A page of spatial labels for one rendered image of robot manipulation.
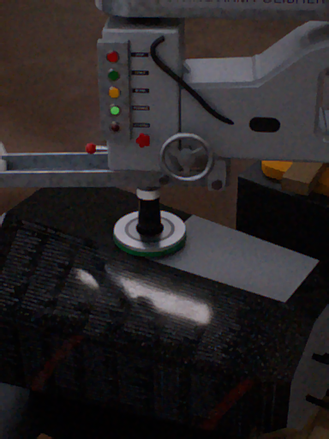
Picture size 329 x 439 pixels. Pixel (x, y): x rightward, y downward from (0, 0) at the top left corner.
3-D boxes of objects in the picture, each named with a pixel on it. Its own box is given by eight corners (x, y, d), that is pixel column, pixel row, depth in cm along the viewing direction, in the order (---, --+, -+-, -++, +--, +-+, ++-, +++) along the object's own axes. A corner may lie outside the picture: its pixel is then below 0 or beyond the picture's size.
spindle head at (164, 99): (239, 147, 252) (243, 4, 228) (238, 184, 234) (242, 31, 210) (118, 143, 255) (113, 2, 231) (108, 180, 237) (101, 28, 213)
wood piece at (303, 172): (299, 165, 305) (300, 152, 302) (325, 170, 301) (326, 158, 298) (280, 189, 290) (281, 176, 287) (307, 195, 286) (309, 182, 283)
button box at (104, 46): (132, 136, 230) (128, 39, 215) (130, 141, 228) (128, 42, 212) (103, 135, 230) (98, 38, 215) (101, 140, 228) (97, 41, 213)
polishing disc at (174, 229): (139, 260, 245) (139, 256, 245) (101, 227, 260) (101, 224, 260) (199, 236, 256) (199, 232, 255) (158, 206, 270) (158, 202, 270)
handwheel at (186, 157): (215, 168, 236) (216, 119, 228) (214, 186, 228) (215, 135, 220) (161, 165, 237) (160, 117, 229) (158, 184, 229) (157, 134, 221)
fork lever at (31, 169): (230, 160, 253) (230, 145, 251) (229, 193, 237) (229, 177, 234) (6, 162, 260) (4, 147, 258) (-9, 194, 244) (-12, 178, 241)
